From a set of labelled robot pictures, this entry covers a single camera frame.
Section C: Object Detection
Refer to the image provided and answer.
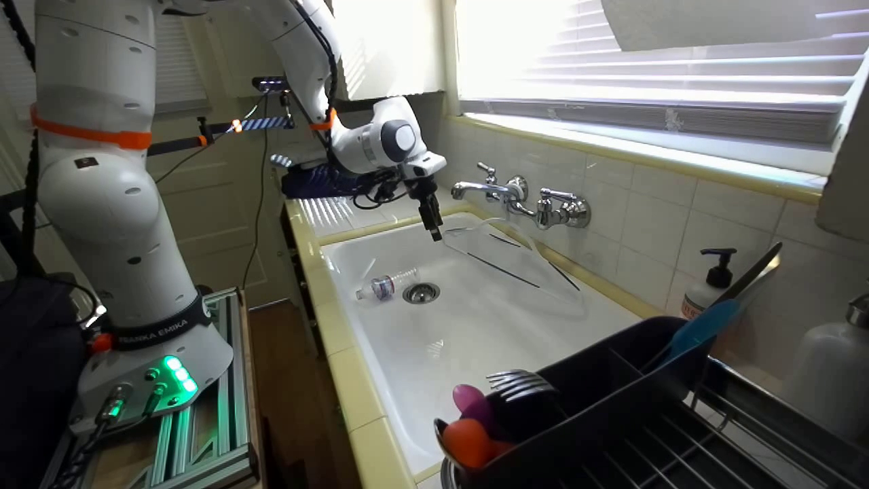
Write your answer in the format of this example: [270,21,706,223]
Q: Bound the white window blinds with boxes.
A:
[457,0,869,148]

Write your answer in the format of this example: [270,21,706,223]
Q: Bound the purple utensil handle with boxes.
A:
[453,383,495,430]

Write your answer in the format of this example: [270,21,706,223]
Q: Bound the metal forks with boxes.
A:
[489,370,555,402]

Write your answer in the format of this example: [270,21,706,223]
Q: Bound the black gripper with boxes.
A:
[408,177,444,241]

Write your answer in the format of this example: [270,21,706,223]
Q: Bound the small plastic bottle in sink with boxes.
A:
[357,275,398,302]

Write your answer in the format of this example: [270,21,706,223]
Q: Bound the white ceramic sink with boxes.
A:
[322,226,637,474]

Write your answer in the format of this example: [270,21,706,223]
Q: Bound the dark blue bag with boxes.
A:
[284,162,377,197]

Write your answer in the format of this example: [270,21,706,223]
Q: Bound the metal sink drain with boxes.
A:
[402,283,441,303]

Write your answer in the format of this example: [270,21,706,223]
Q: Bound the blue spatula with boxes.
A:
[665,241,782,360]

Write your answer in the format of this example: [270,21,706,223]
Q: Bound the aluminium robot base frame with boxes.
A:
[39,286,260,489]

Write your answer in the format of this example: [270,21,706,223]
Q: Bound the orange utensil handle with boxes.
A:
[441,417,505,472]

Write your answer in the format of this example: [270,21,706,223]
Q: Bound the camera on tripod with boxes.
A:
[146,76,294,158]

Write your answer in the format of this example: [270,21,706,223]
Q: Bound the white upper cabinet right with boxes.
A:
[330,0,446,101]

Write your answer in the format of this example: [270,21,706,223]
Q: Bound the soap pump bottle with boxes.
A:
[683,246,736,318]

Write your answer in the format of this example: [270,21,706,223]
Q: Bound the white dish soap bottle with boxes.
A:
[786,292,869,443]

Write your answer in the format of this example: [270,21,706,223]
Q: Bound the black dish drying rack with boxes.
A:
[441,318,869,489]

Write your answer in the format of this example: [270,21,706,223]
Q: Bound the chrome wall faucet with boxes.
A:
[452,162,593,229]

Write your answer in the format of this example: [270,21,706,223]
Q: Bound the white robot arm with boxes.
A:
[30,0,446,432]

